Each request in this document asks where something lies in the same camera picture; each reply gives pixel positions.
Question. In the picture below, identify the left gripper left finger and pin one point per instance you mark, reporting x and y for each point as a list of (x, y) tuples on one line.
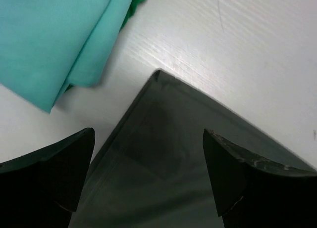
[(42, 189)]

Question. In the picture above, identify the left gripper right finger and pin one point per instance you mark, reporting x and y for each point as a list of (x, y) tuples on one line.
[(251, 191)]

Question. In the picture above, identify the dark grey t-shirt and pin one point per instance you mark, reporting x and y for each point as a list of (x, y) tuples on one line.
[(152, 171)]

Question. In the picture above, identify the folded teal t-shirt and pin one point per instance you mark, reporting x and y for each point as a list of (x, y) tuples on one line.
[(48, 45)]

